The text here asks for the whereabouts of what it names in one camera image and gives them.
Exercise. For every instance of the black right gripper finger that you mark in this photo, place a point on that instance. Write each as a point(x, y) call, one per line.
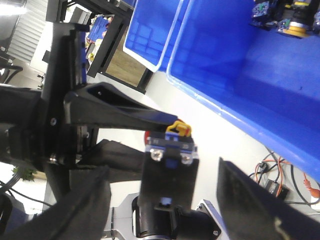
point(249, 212)
point(82, 214)
point(168, 182)

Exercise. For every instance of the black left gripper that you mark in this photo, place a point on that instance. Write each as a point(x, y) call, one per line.
point(39, 128)

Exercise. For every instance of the blue plastic bin with buttons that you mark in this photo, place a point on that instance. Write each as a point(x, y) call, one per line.
point(264, 83)

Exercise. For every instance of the black power adapter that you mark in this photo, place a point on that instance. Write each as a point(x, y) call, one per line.
point(274, 188)

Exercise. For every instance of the green potted plant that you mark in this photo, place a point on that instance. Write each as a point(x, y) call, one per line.
point(28, 174)

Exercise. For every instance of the blue plastic bin left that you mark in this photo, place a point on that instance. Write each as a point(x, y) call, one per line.
point(153, 31)

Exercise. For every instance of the yellow push button in bin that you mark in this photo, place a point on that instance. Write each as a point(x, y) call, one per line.
point(295, 20)

